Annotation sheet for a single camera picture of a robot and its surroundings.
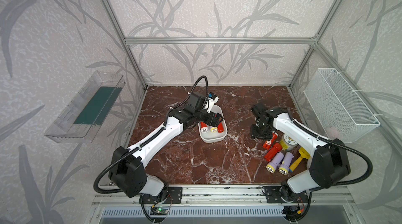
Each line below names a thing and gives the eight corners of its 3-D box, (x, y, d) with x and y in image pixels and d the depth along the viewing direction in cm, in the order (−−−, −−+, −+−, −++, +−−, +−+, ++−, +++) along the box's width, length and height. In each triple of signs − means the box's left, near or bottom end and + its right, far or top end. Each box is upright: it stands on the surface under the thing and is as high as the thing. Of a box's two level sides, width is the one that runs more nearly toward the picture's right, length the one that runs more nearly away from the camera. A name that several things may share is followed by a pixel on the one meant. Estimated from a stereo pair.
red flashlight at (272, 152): (268, 163, 85) (269, 161, 83) (261, 156, 87) (263, 154, 85) (282, 149, 90) (283, 147, 88) (275, 143, 92) (276, 141, 90)
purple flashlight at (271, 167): (264, 168, 83) (265, 167, 81) (276, 150, 89) (277, 148, 87) (272, 174, 81) (273, 173, 79) (283, 156, 87) (285, 154, 85)
